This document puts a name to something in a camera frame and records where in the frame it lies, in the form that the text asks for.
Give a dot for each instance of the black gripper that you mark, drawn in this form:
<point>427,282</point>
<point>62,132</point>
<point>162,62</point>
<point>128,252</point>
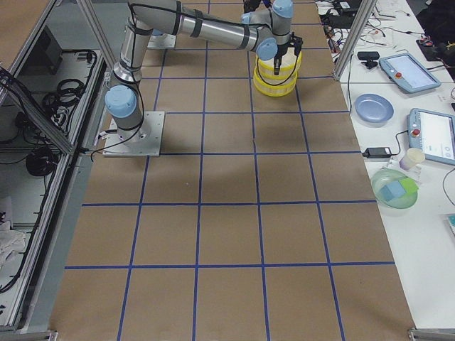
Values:
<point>280,52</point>

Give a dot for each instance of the yellow bamboo steamer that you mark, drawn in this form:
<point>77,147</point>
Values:
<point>273,88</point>
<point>288,70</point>

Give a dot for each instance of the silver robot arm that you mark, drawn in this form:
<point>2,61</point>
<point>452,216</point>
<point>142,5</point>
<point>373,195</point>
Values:
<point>266,32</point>

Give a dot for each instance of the black webcam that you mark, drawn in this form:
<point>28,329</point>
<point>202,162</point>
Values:
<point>369,58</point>

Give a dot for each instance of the blue plate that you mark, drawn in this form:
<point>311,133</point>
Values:
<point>373,110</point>

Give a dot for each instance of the teach pendant far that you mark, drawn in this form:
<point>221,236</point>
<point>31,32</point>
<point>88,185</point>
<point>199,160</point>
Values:
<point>408,73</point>

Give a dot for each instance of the teach pendant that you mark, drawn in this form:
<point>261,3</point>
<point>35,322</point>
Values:
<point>432,133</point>
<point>408,73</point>

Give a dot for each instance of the black power adapter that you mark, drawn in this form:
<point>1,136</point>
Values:
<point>377,152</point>

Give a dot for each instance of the paper cup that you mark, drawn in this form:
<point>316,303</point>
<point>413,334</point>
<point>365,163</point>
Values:
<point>411,158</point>

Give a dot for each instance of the teach pendant near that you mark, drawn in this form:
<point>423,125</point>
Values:
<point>432,133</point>

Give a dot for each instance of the green glass bowl with blocks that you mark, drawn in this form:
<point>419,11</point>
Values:
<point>394,191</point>

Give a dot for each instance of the crumpled white cloth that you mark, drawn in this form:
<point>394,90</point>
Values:
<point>13,241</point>

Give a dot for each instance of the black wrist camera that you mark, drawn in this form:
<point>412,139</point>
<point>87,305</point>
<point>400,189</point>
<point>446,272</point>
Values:
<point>250,5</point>
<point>296,43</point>

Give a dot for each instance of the aluminium frame post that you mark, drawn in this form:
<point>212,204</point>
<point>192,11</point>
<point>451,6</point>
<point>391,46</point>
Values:
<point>359,23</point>

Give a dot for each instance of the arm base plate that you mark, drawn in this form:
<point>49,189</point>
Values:
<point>147,142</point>
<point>161,41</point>

